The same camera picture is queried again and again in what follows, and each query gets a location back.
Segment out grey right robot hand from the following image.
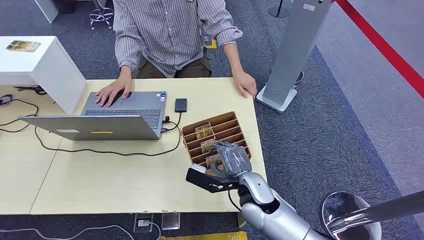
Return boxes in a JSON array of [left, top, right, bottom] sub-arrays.
[[208, 141, 253, 179]]

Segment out patterned card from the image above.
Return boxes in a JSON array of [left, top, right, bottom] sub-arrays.
[[205, 153, 222, 170], [200, 137, 218, 154], [5, 40, 42, 53], [195, 123, 214, 140]]

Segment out brown cardboard card organizer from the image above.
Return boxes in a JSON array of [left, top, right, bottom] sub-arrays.
[[181, 111, 252, 170]]

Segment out black card reader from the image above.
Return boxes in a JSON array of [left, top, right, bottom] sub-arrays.
[[174, 97, 188, 114]]

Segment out person's left hand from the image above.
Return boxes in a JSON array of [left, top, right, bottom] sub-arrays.
[[232, 70, 258, 100]]

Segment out person's hand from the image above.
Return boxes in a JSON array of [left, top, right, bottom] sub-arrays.
[[232, 70, 258, 100], [95, 76, 133, 108]]

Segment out person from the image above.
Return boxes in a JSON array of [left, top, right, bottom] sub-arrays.
[[95, 0, 258, 108]]

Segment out person's right hand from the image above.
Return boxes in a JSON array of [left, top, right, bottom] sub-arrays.
[[95, 76, 133, 108]]

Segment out yellow floor tape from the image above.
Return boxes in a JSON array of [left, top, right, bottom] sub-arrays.
[[159, 231, 248, 240]]

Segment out silver floor plate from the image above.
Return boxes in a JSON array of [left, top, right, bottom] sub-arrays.
[[161, 212, 181, 231]]

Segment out floor power socket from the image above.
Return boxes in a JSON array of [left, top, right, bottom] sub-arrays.
[[133, 213, 155, 234]]

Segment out grey kiosk pillar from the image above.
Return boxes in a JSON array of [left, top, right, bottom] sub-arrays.
[[255, 0, 333, 114]]

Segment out silver laptop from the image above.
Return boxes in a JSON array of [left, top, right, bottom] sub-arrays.
[[18, 91, 168, 142]]

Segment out black stanchion base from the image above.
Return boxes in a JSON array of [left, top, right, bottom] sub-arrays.
[[267, 0, 291, 19]]

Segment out red barrier belt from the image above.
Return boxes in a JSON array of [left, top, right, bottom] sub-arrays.
[[334, 0, 424, 100]]

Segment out chrome stool base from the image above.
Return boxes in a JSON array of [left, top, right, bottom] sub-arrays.
[[88, 0, 115, 31]]

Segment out black scissors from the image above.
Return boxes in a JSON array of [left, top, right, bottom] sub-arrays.
[[13, 85, 48, 96]]

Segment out white box stand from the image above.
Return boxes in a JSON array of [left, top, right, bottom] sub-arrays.
[[0, 35, 87, 116]]

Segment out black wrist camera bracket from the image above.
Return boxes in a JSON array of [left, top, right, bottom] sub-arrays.
[[185, 163, 240, 194]]

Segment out black cable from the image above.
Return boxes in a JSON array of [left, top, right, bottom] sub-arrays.
[[0, 98, 183, 157]]

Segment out chrome stanchion post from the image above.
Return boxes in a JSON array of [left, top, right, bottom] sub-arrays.
[[319, 190, 424, 240]]

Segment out white cable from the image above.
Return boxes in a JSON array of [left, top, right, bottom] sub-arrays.
[[0, 221, 162, 240]]

